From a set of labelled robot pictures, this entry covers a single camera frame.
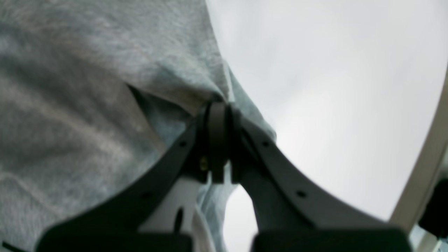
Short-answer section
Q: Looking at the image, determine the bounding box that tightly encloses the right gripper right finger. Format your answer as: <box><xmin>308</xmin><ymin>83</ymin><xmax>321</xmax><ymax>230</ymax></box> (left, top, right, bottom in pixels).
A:
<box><xmin>229</xmin><ymin>107</ymin><xmax>412</xmax><ymax>252</ymax></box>

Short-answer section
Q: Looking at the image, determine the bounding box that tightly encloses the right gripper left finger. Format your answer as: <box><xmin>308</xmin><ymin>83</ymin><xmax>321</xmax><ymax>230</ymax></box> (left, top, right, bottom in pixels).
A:
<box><xmin>36</xmin><ymin>102</ymin><xmax>229</xmax><ymax>252</ymax></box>

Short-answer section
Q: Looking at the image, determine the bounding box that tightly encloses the grey t-shirt with black lettering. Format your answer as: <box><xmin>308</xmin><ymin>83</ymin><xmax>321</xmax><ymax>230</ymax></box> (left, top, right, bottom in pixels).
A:
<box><xmin>0</xmin><ymin>0</ymin><xmax>276</xmax><ymax>252</ymax></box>

